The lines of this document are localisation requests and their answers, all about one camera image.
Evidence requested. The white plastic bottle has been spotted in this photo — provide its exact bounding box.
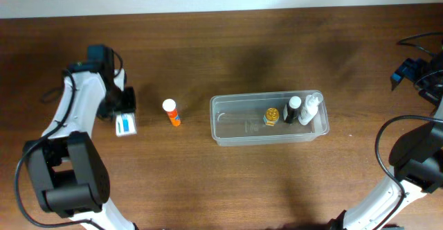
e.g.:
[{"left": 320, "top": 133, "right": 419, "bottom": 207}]
[{"left": 298, "top": 92, "right": 323, "bottom": 125}]

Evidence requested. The small jar gold lid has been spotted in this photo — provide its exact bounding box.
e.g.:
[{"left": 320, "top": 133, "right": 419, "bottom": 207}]
[{"left": 263, "top": 107, "right": 280, "bottom": 126}]

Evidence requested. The clear plastic container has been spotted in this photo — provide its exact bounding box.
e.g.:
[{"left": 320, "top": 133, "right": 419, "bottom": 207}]
[{"left": 210, "top": 90, "right": 329, "bottom": 146}]

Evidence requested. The right black cable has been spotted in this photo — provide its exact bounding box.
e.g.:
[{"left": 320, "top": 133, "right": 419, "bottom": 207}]
[{"left": 374, "top": 31, "right": 443, "bottom": 230}]

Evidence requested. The white Panadol box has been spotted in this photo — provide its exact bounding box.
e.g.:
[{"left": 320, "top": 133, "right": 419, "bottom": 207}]
[{"left": 116, "top": 113, "right": 137, "bottom": 137}]

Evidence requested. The orange tube white cap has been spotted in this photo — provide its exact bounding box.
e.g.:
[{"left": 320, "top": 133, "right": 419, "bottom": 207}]
[{"left": 162, "top": 98, "right": 181, "bottom": 127}]

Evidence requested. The dark bottle white cap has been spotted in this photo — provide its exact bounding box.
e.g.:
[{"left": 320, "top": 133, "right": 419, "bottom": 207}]
[{"left": 283, "top": 96, "right": 302, "bottom": 124}]

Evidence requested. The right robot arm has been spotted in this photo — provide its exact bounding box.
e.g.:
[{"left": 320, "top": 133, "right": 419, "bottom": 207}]
[{"left": 327, "top": 53, "right": 442, "bottom": 230}]

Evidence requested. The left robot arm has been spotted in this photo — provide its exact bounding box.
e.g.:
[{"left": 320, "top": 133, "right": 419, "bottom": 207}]
[{"left": 14, "top": 44, "right": 137, "bottom": 229}]

